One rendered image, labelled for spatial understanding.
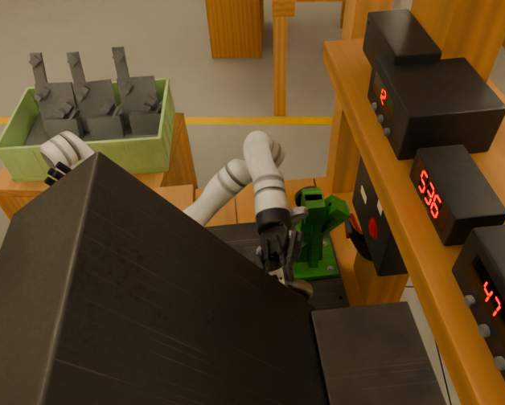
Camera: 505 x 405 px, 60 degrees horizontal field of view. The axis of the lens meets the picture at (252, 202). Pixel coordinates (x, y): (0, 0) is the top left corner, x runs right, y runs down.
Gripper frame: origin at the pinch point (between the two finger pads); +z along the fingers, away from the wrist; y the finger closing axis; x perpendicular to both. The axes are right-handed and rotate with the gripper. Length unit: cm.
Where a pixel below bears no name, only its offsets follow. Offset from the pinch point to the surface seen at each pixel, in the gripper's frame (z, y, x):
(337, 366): 18.1, 10.2, -0.5
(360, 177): -9.9, 24.4, -3.9
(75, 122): -91, -88, -13
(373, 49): -27.0, 35.2, -9.6
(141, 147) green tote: -71, -64, 4
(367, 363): 18.2, 13.7, 3.2
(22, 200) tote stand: -64, -113, -21
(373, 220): -1.2, 25.2, -4.8
